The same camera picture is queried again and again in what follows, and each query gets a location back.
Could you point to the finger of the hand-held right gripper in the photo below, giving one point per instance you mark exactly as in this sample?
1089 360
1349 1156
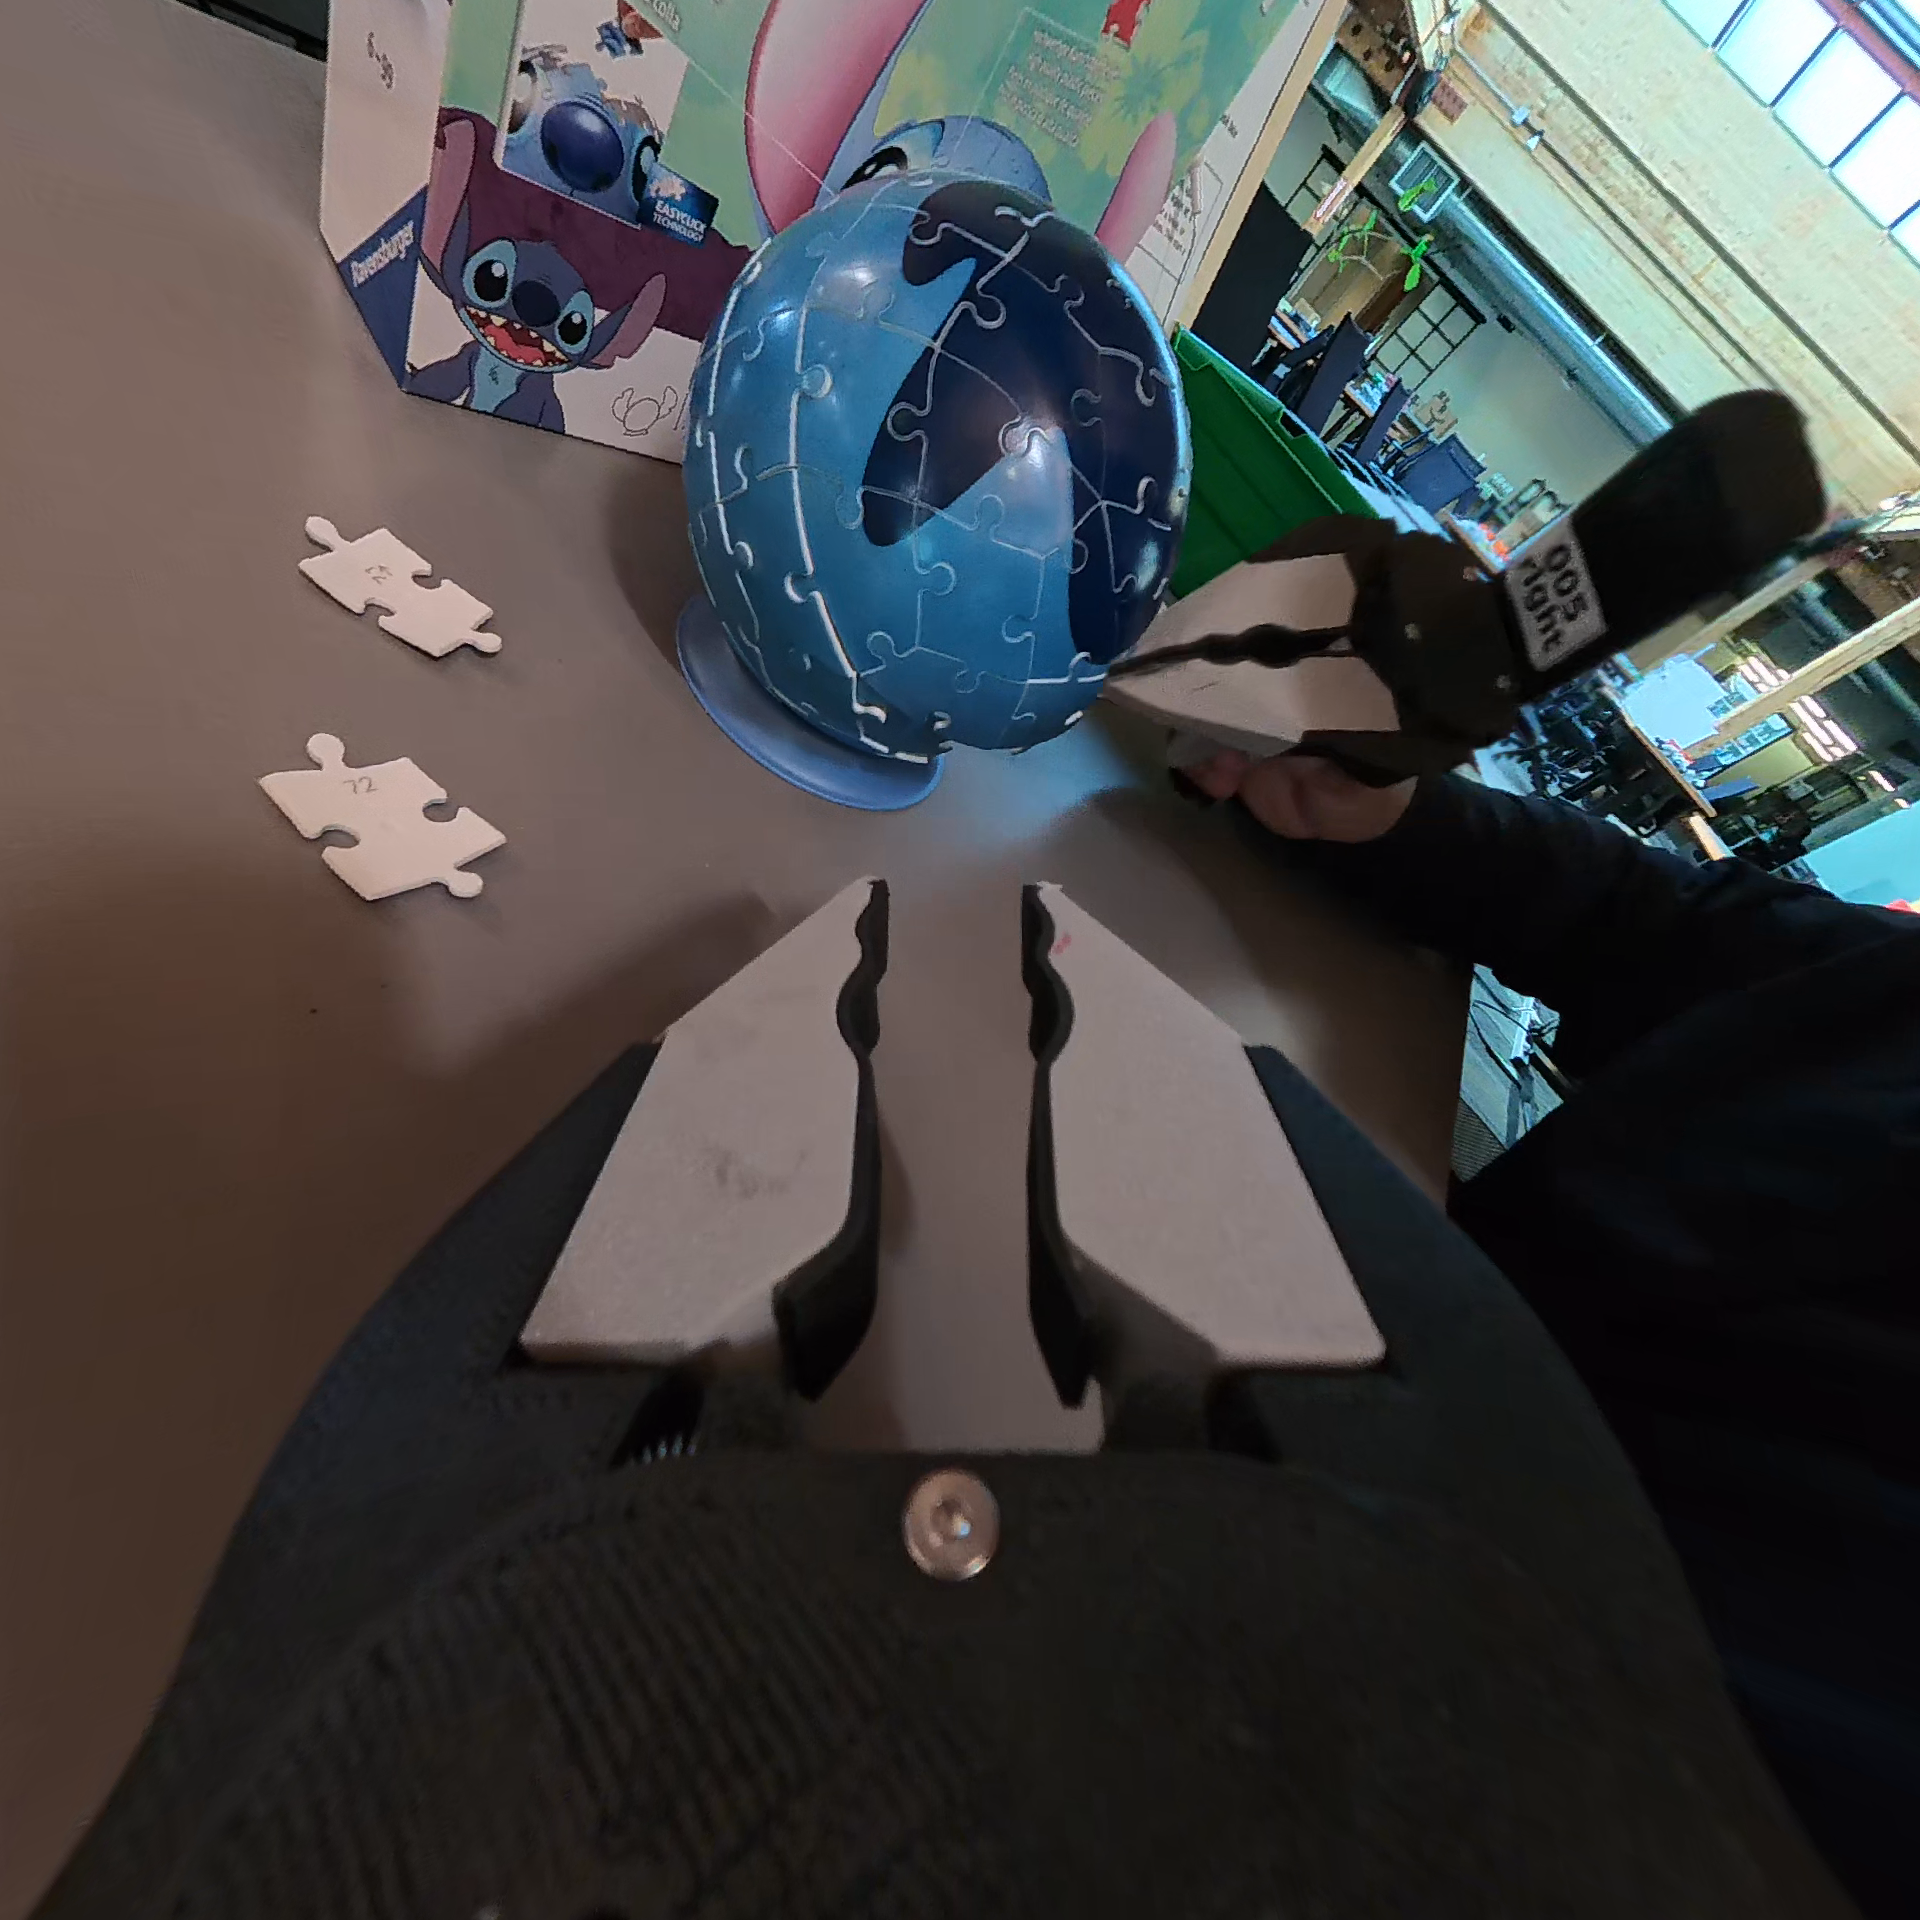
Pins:
1262 696
1273 598

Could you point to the long silver wall duct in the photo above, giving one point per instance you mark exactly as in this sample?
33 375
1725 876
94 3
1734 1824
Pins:
1559 323

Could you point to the white joined puzzle pieces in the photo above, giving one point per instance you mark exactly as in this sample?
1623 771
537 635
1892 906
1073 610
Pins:
370 819
372 577

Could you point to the green storage bin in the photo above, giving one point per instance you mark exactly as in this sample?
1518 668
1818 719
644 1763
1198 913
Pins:
1248 464

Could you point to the blue puzzle ball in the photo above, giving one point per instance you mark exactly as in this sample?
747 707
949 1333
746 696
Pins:
839 525

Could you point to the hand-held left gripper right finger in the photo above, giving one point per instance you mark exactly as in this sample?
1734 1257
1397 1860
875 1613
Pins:
1184 1182

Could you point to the person's right hand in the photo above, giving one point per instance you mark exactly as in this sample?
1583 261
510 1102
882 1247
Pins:
1319 805

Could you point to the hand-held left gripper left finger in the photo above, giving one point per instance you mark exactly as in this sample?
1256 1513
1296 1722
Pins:
722 1182

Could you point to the black partition panel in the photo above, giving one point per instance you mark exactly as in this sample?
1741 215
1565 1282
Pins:
1251 274

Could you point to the printed cartoon puzzle box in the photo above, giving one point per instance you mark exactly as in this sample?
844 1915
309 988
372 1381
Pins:
493 153

